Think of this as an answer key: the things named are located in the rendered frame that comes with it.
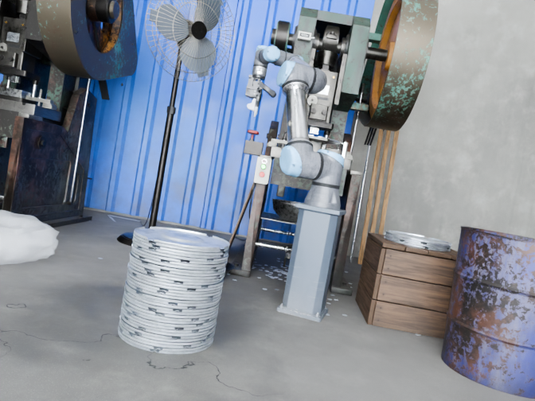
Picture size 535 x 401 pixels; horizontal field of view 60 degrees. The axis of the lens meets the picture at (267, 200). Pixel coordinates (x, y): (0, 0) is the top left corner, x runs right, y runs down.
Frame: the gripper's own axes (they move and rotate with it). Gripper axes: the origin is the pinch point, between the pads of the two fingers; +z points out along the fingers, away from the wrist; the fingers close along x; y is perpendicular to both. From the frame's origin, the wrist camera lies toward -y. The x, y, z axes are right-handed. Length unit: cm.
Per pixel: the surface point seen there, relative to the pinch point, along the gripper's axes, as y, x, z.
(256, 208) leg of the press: -9, 7, 49
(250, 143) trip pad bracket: 0.1, 3.1, 15.8
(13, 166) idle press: 122, 5, 50
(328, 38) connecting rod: -31, -14, -50
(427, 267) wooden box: -84, 58, 56
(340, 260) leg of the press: -57, 7, 68
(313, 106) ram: -29.6, -11.4, -11.3
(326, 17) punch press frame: -28, -17, -62
